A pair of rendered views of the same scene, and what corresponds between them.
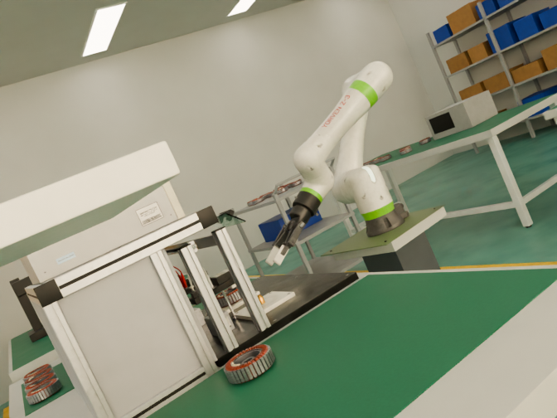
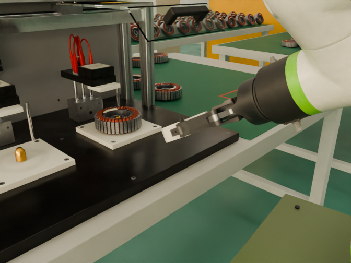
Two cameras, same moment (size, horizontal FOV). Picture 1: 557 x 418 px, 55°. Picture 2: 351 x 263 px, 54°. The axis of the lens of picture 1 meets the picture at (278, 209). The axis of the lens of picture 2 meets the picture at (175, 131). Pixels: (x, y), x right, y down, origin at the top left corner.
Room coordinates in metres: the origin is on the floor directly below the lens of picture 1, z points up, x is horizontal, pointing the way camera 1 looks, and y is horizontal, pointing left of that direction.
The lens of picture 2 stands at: (1.65, -0.51, 1.10)
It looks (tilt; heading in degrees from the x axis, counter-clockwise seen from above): 23 degrees down; 71
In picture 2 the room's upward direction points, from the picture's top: straight up
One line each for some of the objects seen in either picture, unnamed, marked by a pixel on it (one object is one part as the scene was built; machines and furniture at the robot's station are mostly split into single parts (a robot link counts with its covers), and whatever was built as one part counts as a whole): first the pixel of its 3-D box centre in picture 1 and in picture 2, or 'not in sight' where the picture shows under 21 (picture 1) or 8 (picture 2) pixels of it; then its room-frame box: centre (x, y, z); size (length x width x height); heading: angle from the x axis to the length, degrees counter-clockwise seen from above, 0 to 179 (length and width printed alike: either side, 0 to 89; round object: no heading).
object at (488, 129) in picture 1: (438, 182); not in sight; (4.78, -1.42, 0.38); 2.20 x 0.90 x 0.75; 28
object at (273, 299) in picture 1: (263, 304); (22, 162); (1.56, 0.16, 0.78); 0.15 x 0.15 x 0.01; 28
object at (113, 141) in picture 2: (232, 303); (118, 129); (1.77, 0.27, 0.78); 0.15 x 0.15 x 0.01; 28
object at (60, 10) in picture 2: not in sight; (67, 10); (1.69, 0.42, 1.05); 0.06 x 0.04 x 0.04; 28
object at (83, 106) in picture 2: (193, 318); (85, 107); (1.70, 0.40, 0.80); 0.08 x 0.05 x 0.06; 28
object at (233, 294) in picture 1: (230, 296); (118, 119); (1.77, 0.27, 0.80); 0.11 x 0.11 x 0.04
